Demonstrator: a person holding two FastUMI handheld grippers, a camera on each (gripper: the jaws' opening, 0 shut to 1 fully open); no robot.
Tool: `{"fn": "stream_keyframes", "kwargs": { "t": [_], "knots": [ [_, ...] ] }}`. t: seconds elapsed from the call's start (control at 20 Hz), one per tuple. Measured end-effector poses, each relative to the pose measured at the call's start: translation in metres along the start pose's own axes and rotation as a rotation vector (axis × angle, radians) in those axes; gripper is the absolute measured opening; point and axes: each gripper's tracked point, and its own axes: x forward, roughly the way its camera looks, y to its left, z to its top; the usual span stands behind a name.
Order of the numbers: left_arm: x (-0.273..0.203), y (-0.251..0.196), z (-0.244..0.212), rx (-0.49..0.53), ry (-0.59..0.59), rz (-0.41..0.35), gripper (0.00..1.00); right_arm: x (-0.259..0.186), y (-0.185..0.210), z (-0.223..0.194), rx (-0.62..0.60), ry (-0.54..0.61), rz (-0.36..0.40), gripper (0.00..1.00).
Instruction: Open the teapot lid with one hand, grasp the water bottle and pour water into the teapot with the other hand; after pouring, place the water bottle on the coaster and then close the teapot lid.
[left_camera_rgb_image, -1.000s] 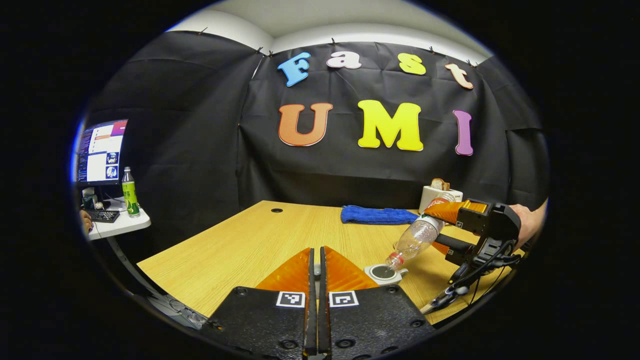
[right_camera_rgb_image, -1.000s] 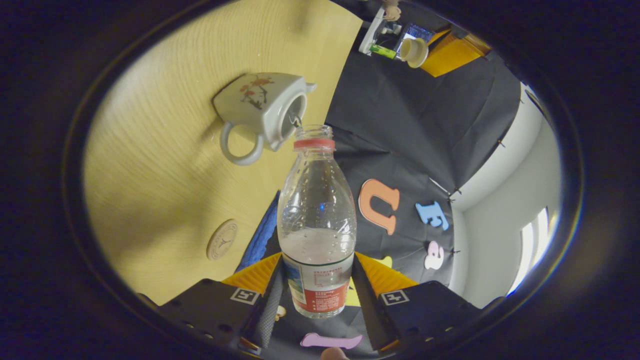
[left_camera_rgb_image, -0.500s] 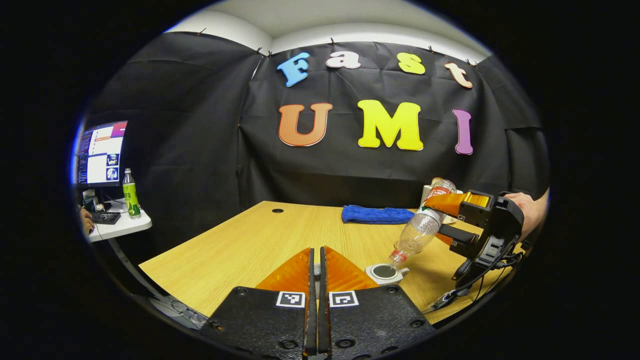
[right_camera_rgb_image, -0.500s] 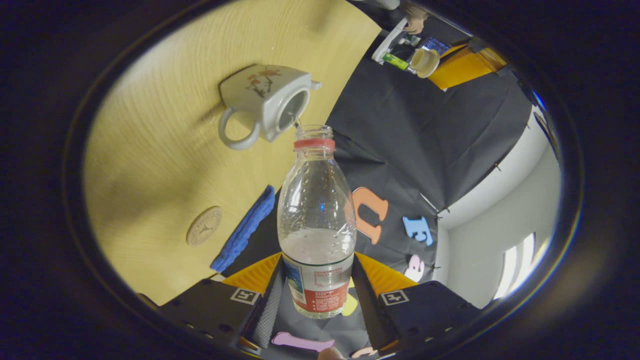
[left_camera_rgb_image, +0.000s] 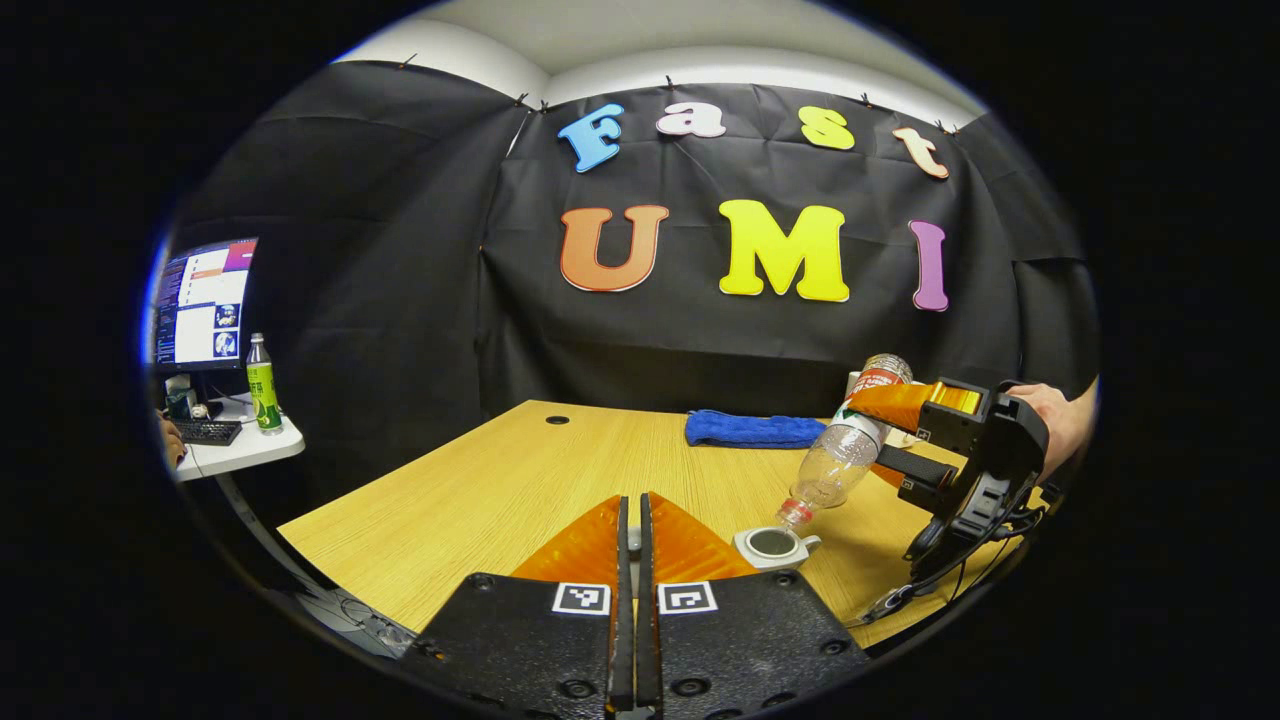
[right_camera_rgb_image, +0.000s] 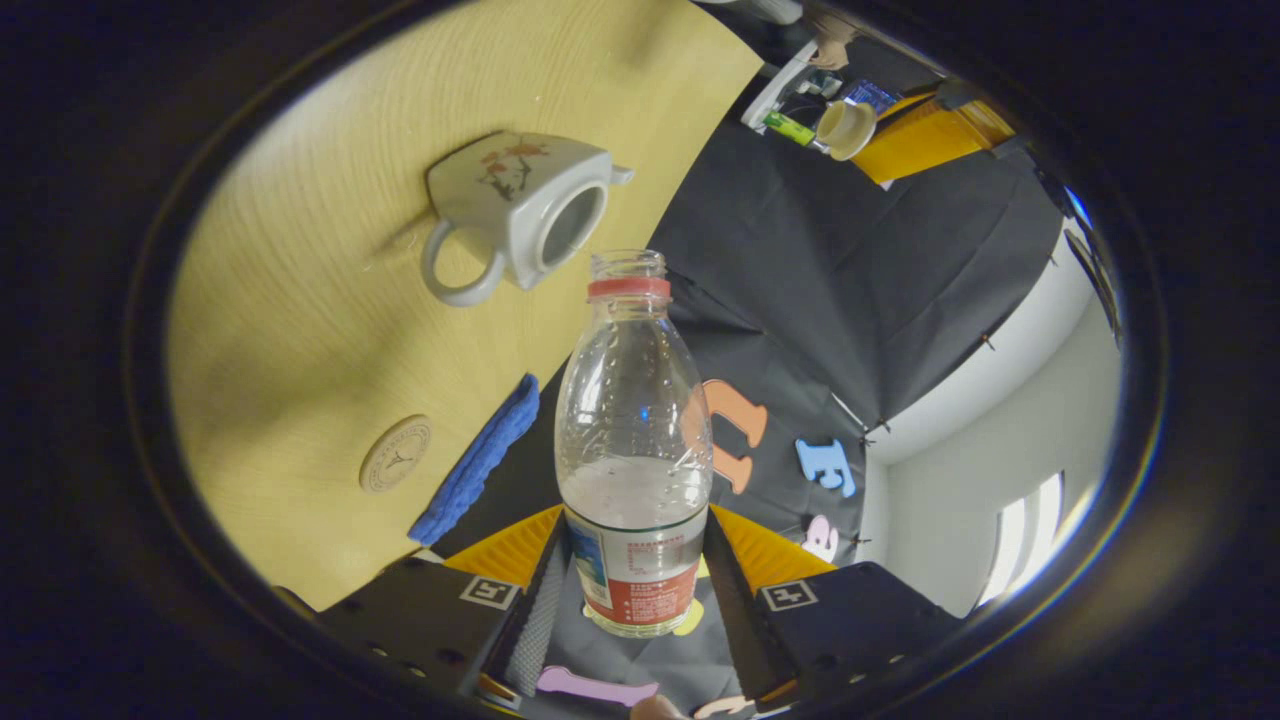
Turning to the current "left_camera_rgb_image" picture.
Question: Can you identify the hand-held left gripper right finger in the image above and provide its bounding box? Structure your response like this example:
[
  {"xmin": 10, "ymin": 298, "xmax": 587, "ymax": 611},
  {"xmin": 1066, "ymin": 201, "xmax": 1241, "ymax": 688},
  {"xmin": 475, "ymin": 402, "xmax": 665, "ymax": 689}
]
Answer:
[{"xmin": 636, "ymin": 491, "xmax": 871, "ymax": 720}]

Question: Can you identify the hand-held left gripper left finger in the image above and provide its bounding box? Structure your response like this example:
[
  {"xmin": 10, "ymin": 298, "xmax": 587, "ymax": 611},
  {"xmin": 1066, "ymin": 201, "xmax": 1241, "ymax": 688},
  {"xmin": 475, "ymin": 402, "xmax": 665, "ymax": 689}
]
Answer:
[{"xmin": 400, "ymin": 493, "xmax": 635, "ymax": 720}]

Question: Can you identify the clear plastic water bottle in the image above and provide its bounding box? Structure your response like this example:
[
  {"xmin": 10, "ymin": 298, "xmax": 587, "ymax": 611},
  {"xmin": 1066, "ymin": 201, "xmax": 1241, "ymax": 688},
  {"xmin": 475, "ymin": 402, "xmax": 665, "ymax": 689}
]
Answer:
[{"xmin": 775, "ymin": 353, "xmax": 914, "ymax": 531}]

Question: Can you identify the white teacup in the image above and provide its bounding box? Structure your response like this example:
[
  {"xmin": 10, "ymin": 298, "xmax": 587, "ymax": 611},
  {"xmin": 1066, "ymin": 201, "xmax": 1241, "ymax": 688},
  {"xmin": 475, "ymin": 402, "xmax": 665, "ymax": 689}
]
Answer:
[{"xmin": 733, "ymin": 526, "xmax": 823, "ymax": 573}]

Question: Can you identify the green drink bottle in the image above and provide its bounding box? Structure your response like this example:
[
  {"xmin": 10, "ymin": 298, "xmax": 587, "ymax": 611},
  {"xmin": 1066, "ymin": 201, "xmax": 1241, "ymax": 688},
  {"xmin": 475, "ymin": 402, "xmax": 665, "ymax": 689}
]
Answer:
[{"xmin": 246, "ymin": 333, "xmax": 284, "ymax": 436}]

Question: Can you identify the blue towel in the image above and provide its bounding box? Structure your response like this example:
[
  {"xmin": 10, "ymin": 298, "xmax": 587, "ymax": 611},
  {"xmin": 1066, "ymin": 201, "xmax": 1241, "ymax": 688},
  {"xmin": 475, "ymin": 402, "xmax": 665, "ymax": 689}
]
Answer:
[{"xmin": 685, "ymin": 409, "xmax": 829, "ymax": 450}]

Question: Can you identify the black backdrop cloth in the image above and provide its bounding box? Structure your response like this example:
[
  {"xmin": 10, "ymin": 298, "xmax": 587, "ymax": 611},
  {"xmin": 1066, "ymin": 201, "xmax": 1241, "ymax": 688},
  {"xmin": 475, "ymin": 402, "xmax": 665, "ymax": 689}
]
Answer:
[{"xmin": 150, "ymin": 60, "xmax": 1101, "ymax": 501}]

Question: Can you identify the white side table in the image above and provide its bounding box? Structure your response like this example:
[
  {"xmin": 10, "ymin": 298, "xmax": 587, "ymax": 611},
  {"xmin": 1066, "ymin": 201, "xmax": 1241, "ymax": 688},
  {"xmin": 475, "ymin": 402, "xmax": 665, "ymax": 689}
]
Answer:
[{"xmin": 170, "ymin": 392, "xmax": 306, "ymax": 483}]

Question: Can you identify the black keyboard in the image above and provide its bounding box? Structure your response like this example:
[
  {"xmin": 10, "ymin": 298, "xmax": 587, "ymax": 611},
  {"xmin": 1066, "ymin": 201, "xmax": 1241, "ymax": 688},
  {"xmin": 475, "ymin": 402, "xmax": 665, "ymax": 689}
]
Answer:
[{"xmin": 170, "ymin": 418, "xmax": 244, "ymax": 448}]

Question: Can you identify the computer monitor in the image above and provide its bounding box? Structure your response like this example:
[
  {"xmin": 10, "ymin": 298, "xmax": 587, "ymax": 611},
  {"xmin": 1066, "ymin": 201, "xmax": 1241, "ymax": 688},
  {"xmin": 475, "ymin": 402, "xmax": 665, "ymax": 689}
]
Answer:
[{"xmin": 150, "ymin": 237, "xmax": 259, "ymax": 373}]

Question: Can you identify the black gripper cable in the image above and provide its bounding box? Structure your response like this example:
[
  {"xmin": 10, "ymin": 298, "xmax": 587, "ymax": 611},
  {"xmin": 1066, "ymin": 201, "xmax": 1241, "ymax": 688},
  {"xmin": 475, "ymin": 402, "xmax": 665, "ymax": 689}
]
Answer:
[{"xmin": 850, "ymin": 505, "xmax": 1046, "ymax": 629}]

